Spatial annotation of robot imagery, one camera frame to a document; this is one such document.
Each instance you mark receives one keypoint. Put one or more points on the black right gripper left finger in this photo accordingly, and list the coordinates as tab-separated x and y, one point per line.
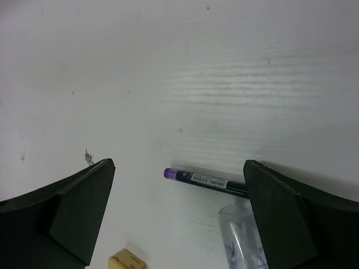
57	226

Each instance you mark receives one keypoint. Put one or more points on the yellow eraser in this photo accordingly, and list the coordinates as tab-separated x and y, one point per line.
124	259

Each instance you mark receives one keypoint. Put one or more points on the purple cap black pen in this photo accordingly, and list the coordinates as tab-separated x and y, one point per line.
221	185

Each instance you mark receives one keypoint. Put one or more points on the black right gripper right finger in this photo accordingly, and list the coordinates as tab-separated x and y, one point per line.
301	226

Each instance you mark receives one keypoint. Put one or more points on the clear blue glue bottle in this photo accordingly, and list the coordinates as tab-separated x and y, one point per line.
240	236

